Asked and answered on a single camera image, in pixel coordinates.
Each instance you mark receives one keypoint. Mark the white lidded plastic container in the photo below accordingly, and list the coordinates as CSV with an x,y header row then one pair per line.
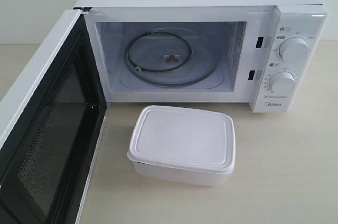
x,y
183,145

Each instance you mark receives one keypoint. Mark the white microwave door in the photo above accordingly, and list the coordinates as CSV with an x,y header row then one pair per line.
x,y
52,120

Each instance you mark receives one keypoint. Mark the white Midea microwave oven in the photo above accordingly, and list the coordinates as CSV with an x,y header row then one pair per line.
x,y
248,34

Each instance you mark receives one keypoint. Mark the lower white timer knob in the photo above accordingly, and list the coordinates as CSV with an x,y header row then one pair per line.
x,y
282,82

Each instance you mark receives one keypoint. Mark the upper white power knob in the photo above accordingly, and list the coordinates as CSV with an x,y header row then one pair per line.
x,y
293,49

